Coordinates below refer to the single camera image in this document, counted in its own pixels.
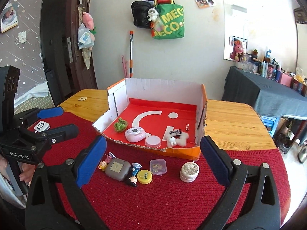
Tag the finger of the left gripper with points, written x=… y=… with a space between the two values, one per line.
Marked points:
x=38 y=113
x=57 y=135

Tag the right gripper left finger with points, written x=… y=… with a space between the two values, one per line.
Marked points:
x=55 y=199

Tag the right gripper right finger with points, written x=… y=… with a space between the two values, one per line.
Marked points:
x=261 y=208

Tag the pink hat small figurine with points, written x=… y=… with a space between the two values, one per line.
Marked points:
x=103 y=164

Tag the grey square earbuds case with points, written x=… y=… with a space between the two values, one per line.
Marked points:
x=117 y=169

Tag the white glitter cream jar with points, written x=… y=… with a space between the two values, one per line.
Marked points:
x=189 y=172

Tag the person's left hand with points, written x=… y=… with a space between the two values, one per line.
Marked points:
x=27 y=173

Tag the white square device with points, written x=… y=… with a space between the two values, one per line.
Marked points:
x=41 y=126

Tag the small wooden tag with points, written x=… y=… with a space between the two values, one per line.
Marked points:
x=82 y=98

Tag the red knitted table mat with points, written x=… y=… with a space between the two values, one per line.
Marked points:
x=166 y=202

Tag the blue sailor figurine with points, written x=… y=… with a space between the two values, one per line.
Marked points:
x=131 y=178

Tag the pink oval case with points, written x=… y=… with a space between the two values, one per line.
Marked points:
x=135 y=134

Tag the plastic bag on door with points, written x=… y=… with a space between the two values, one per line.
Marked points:
x=86 y=38

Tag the yellow round tin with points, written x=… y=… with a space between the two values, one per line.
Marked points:
x=144 y=176

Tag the framed photo on wallpaper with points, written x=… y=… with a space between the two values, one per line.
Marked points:
x=9 y=17

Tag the pink hanger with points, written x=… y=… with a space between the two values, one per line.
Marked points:
x=124 y=65

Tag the pink round compact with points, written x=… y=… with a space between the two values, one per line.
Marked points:
x=153 y=142

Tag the pink plush toy on door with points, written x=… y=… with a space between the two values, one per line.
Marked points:
x=88 y=21

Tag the clear small plastic box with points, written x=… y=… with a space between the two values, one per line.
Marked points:
x=158 y=167

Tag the dark wooden door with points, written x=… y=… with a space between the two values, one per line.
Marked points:
x=68 y=68

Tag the white fluffy bunny clip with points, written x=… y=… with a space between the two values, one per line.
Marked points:
x=176 y=138

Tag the grey cloth covered table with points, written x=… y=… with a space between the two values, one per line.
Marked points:
x=266 y=97

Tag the orange white cardboard box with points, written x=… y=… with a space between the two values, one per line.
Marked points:
x=158 y=106

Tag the black backpack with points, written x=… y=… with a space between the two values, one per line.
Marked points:
x=140 y=12

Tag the pink rabbit plush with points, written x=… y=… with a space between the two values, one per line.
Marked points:
x=238 y=51

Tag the green tote bag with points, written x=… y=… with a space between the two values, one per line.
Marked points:
x=170 y=23

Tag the orange grey mop handle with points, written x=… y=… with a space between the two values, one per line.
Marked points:
x=131 y=55

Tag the white plush keychain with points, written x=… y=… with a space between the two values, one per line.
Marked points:
x=152 y=15

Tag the wall mirror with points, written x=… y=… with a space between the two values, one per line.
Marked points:
x=235 y=25

